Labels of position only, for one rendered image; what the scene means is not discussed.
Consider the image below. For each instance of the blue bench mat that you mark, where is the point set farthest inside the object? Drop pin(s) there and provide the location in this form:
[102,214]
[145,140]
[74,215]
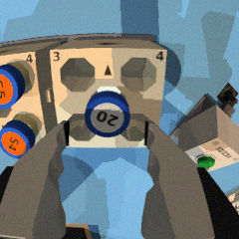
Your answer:
[106,187]

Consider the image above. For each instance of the sample tube with dark blue cap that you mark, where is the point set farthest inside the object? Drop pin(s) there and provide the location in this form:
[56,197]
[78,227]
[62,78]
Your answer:
[14,80]
[17,136]

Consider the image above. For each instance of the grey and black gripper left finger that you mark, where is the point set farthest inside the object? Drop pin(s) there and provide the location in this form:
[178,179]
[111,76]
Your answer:
[30,205]

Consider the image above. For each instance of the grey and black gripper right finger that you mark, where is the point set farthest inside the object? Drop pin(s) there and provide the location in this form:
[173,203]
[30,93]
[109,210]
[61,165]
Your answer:
[185,202]

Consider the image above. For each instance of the white done button box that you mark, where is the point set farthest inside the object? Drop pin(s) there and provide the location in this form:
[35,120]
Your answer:
[207,134]

